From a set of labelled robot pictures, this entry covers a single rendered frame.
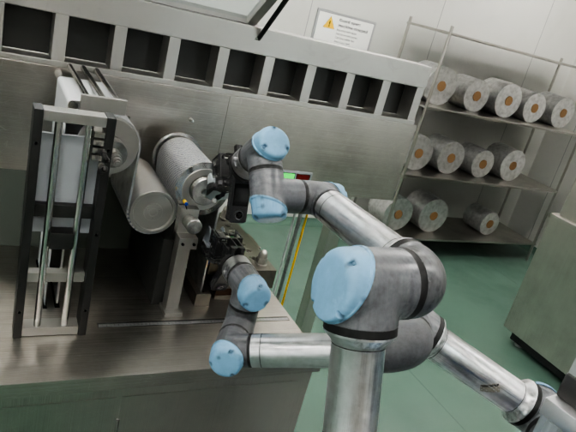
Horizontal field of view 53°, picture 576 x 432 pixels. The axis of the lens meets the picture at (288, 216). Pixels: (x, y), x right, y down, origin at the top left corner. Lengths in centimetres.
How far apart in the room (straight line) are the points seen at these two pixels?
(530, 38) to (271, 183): 488
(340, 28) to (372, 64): 262
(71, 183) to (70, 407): 50
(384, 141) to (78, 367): 131
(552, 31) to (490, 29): 74
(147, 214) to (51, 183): 30
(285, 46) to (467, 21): 362
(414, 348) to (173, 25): 109
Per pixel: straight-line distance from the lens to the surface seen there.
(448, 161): 503
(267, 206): 119
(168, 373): 143
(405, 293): 90
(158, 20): 175
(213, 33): 180
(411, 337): 128
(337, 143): 206
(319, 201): 123
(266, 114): 191
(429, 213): 514
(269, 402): 166
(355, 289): 85
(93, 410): 149
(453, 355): 143
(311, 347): 128
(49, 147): 133
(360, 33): 476
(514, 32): 577
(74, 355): 145
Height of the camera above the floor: 176
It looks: 20 degrees down
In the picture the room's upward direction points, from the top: 15 degrees clockwise
